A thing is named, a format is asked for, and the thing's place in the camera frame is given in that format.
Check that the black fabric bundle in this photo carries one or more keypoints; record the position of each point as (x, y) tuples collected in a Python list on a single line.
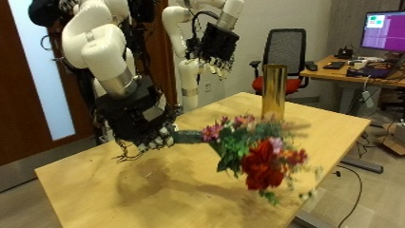
[(42, 12)]

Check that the computer monitor with purple screen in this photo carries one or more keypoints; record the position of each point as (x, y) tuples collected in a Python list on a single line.
[(386, 31)]

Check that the brown door with glass panel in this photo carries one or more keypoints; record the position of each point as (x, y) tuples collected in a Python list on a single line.
[(20, 95)]

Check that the white wall outlet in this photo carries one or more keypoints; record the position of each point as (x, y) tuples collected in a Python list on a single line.
[(207, 87)]

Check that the small black desk device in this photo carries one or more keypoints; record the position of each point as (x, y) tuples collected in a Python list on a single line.
[(346, 53)]

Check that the white power adapter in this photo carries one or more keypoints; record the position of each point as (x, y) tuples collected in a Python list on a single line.
[(368, 98)]

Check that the black keyboard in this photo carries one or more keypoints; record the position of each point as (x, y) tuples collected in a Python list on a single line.
[(334, 65)]

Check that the black mesh red-seat office chair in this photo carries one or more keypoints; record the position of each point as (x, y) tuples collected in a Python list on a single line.
[(284, 47)]

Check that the wooden office desk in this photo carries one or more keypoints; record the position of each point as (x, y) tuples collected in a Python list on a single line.
[(330, 74)]

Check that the cardboard box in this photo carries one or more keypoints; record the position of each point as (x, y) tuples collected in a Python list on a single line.
[(395, 142)]

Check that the grey table foot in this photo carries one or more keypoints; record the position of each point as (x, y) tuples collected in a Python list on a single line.
[(363, 164), (312, 221)]

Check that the open laptop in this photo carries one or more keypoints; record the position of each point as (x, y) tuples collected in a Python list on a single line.
[(378, 71)]

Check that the gold cylindrical vase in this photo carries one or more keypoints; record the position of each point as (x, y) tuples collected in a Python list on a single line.
[(274, 91)]

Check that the black computer mouse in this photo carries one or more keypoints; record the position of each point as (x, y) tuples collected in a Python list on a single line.
[(312, 67)]

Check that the colourful artificial flower bouquet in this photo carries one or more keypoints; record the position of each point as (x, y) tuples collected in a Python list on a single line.
[(258, 158)]

